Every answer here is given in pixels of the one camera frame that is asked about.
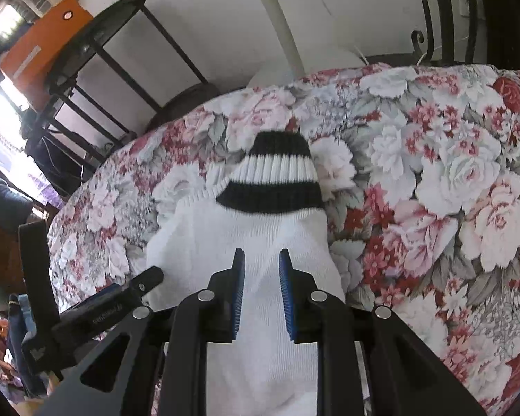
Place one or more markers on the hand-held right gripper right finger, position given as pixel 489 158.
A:
pixel 288 294

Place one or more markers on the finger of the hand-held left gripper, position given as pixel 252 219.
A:
pixel 145 281
pixel 102 295

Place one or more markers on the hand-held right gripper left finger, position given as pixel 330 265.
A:
pixel 238 294

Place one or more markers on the white black-striped knit sweater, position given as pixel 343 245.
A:
pixel 260 234

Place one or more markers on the blue denim cloth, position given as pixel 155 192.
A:
pixel 19 316

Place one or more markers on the brown wooden furniture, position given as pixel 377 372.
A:
pixel 4 247

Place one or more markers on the dark grey cushion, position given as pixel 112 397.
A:
pixel 4 197

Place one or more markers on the floral bedspread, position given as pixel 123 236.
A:
pixel 437 160

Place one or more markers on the orange box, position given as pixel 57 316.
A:
pixel 39 43

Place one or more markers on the black round side table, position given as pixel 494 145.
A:
pixel 177 47

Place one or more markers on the white pipe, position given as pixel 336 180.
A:
pixel 277 17

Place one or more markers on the black metal bed frame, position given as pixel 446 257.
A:
pixel 444 8

